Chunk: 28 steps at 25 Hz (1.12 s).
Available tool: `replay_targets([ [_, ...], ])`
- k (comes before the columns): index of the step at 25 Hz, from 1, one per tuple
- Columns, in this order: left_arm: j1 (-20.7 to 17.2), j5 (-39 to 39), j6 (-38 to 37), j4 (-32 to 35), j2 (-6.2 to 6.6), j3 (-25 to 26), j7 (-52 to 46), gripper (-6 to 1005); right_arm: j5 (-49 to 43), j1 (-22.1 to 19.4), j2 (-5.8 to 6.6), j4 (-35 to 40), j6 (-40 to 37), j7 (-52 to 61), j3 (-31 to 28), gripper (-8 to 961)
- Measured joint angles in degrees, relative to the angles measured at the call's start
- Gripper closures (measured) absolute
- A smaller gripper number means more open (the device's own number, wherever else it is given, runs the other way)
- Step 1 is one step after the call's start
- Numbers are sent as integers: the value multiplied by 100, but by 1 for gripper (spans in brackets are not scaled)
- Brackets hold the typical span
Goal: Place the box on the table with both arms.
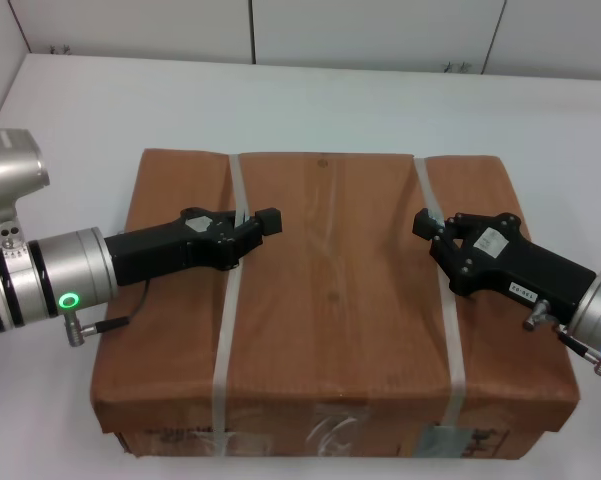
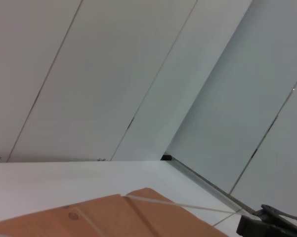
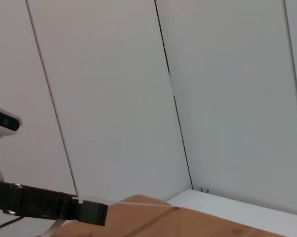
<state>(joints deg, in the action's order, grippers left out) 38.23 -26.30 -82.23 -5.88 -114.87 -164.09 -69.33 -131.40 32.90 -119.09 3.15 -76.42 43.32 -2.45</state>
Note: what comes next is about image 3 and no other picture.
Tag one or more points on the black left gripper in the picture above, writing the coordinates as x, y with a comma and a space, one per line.
32, 201

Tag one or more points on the brown cardboard box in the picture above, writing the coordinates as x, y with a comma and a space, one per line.
187, 222

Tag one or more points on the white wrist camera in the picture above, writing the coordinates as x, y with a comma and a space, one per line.
2, 123

